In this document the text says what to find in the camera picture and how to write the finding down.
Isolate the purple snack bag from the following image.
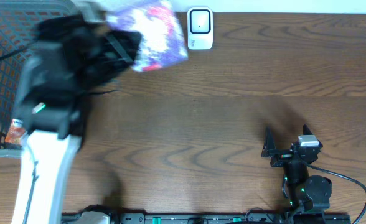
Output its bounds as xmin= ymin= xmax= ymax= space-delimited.
xmin=106 ymin=0 xmax=189 ymax=72

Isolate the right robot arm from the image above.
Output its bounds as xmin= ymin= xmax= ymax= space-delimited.
xmin=261 ymin=125 xmax=332 ymax=223

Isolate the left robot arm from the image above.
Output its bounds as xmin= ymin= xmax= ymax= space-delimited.
xmin=12 ymin=15 xmax=142 ymax=223

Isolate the white barcode scanner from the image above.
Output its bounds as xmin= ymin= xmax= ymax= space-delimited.
xmin=187 ymin=7 xmax=214 ymax=50

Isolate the grey plastic mesh basket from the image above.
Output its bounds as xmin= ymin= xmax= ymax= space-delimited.
xmin=0 ymin=0 xmax=77 ymax=150

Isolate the orange tissue pack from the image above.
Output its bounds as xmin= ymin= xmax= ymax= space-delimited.
xmin=5 ymin=119 xmax=26 ymax=146

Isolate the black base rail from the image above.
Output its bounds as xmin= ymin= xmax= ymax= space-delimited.
xmin=61 ymin=211 xmax=351 ymax=224

